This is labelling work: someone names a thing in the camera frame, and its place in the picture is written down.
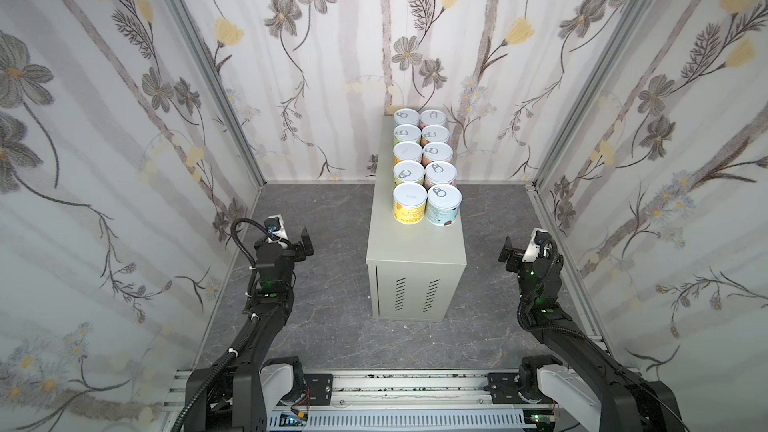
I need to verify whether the teal labelled can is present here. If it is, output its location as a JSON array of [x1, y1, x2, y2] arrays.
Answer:
[[425, 184, 463, 227]]

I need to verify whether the pink white can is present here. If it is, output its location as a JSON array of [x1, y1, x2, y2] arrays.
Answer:
[[424, 161, 458, 190]]

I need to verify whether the orange yellow labelled can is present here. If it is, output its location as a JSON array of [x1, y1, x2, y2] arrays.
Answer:
[[393, 141, 423, 165]]

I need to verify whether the brown labelled can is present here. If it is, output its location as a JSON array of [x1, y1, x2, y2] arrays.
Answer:
[[420, 125, 450, 146]]

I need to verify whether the green white labelled can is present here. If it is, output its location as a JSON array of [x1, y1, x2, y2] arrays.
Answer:
[[393, 124, 422, 145]]

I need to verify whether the pink labelled can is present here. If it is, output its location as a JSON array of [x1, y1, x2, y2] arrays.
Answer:
[[419, 109, 448, 129]]

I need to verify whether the blue labelled can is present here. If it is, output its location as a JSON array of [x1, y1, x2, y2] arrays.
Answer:
[[393, 108, 420, 127]]

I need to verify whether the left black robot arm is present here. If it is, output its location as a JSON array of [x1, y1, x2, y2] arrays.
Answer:
[[171, 215, 314, 431]]

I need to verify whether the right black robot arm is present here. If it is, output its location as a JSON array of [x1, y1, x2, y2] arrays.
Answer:
[[498, 229, 689, 431]]

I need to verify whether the grey metal cabinet counter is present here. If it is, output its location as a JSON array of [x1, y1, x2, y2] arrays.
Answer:
[[366, 116, 467, 322]]

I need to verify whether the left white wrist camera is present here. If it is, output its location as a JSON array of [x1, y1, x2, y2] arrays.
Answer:
[[264, 214, 289, 243]]

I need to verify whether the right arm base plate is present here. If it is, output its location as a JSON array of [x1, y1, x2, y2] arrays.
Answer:
[[484, 372, 524, 405]]

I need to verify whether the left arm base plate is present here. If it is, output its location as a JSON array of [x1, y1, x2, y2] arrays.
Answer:
[[294, 373, 334, 407]]

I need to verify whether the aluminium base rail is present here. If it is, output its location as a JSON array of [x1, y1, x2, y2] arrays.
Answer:
[[161, 369, 655, 415]]

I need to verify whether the white slotted cable duct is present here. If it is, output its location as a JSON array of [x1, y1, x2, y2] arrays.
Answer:
[[267, 409, 537, 431]]

